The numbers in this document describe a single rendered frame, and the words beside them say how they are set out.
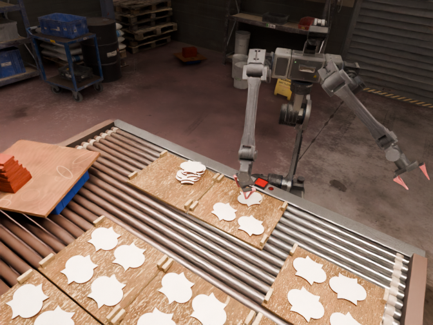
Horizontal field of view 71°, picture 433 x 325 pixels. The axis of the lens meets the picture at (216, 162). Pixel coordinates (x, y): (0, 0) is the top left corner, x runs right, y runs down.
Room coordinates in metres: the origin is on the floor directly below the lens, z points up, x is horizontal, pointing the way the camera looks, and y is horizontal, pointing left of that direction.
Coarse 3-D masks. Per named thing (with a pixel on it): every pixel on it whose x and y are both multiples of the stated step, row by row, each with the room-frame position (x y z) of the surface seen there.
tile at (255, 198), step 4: (240, 192) 1.25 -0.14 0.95; (248, 192) 1.26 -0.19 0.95; (240, 196) 1.22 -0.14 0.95; (252, 196) 1.23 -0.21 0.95; (256, 196) 1.23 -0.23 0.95; (260, 196) 1.23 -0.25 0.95; (240, 200) 1.19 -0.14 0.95; (244, 200) 1.19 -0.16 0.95; (248, 200) 1.19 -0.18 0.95; (252, 200) 1.20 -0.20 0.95; (256, 200) 1.20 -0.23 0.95; (260, 200) 1.20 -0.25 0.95; (244, 204) 1.17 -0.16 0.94; (248, 204) 1.16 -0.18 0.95; (252, 204) 1.17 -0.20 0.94; (256, 204) 1.17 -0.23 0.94
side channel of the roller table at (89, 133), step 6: (108, 120) 1.92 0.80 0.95; (96, 126) 1.82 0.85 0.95; (102, 126) 1.83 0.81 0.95; (108, 126) 1.86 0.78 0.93; (114, 126) 1.90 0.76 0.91; (84, 132) 1.73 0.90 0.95; (90, 132) 1.74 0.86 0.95; (96, 132) 1.77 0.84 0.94; (102, 132) 1.81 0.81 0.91; (72, 138) 1.65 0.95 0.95; (78, 138) 1.66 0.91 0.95; (84, 138) 1.69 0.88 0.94; (90, 138) 1.72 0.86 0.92; (60, 144) 1.57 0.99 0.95; (66, 144) 1.58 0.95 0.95; (72, 144) 1.60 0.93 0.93; (78, 144) 1.64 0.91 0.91
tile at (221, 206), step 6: (216, 204) 1.14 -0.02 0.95; (222, 204) 1.15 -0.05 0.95; (228, 204) 1.15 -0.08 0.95; (216, 210) 1.10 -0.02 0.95; (222, 210) 1.11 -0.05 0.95; (228, 210) 1.11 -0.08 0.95; (234, 210) 1.11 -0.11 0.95; (216, 216) 1.07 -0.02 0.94; (222, 216) 1.07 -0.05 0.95; (228, 216) 1.07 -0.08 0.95; (234, 216) 1.07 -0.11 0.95
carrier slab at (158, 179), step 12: (168, 156) 1.55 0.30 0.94; (144, 168) 1.41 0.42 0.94; (156, 168) 1.42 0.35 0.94; (168, 168) 1.43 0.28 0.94; (180, 168) 1.44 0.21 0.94; (132, 180) 1.30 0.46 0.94; (144, 180) 1.31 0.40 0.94; (156, 180) 1.31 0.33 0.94; (168, 180) 1.32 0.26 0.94; (204, 180) 1.35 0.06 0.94; (216, 180) 1.35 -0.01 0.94; (156, 192) 1.21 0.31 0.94; (168, 192) 1.22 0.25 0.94; (180, 192) 1.23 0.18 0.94; (192, 192) 1.23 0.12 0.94; (204, 192) 1.24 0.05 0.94; (180, 204) 1.14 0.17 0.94
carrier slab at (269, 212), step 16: (208, 192) 1.24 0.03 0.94; (224, 192) 1.25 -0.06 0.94; (256, 192) 1.27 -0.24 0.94; (208, 208) 1.12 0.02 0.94; (240, 208) 1.14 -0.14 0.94; (256, 208) 1.15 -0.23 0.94; (272, 208) 1.16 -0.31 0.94; (224, 224) 1.02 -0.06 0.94; (272, 224) 1.04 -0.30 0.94; (240, 240) 0.94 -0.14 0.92; (256, 240) 0.94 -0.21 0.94
